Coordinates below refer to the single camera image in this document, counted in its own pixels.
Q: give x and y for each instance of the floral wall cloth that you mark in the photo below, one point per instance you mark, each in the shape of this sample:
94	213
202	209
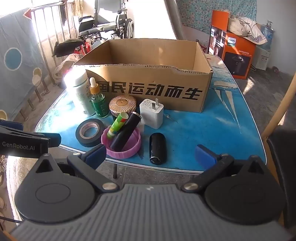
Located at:
198	14

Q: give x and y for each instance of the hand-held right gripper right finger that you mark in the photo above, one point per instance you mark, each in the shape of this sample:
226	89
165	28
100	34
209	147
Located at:
205	155

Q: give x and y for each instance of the green glue stick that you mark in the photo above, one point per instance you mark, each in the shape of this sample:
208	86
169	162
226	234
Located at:
116	125

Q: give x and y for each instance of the checkered white hat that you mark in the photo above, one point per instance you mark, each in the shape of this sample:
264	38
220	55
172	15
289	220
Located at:
259	38

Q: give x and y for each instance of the green dropper bottle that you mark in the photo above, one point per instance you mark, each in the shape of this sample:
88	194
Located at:
99	104

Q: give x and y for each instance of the white pill bottle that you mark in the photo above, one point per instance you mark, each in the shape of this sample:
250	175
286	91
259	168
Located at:
78	92

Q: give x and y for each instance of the black chair seat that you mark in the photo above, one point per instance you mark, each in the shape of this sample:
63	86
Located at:
284	166

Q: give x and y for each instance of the orange appliance box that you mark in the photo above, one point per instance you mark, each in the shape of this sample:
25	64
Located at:
240	46

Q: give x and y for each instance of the brown cardboard box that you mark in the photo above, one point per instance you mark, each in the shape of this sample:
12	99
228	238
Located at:
150	90

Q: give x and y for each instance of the grey blanket with circles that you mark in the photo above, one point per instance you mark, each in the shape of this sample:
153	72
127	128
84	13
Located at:
18	76

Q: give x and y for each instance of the metal railing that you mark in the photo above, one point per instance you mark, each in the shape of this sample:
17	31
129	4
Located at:
44	46

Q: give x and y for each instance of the wooden chair back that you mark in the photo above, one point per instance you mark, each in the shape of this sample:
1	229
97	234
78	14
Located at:
284	102

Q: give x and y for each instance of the cream towel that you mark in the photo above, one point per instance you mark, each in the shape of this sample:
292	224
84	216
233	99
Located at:
78	7

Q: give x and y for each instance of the gold lidded jar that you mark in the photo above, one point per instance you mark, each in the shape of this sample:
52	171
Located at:
122	104

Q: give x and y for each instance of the cream cloth bag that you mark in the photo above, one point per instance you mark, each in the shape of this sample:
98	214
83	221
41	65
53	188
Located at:
238	25

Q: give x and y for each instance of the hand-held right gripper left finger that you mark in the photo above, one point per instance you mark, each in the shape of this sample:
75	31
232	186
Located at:
96	155

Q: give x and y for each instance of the red plastic bag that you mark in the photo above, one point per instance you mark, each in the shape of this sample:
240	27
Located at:
84	48

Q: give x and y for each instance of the black oval case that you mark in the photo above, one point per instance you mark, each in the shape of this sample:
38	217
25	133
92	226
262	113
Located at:
157	146

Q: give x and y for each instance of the pink plastic bowl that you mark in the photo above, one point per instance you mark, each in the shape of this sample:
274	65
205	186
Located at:
131	148

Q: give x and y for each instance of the grey wheelchair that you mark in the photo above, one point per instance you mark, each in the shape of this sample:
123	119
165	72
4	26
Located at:
104	25

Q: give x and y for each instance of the black tape roll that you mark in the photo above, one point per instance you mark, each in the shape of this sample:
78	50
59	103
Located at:
79	136

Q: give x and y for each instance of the white charger adapter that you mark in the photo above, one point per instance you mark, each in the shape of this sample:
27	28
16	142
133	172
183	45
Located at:
150	113

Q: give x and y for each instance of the tall orange carton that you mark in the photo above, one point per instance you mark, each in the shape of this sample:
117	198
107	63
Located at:
219	20

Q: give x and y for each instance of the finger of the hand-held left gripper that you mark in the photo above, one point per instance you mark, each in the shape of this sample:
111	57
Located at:
54	140
11	125

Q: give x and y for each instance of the black cylindrical tube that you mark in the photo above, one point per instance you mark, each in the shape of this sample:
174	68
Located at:
127	129

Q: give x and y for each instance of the white plastic bag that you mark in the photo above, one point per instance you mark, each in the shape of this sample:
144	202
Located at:
67	62

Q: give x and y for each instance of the white water dispenser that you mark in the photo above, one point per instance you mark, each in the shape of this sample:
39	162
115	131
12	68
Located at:
262	58

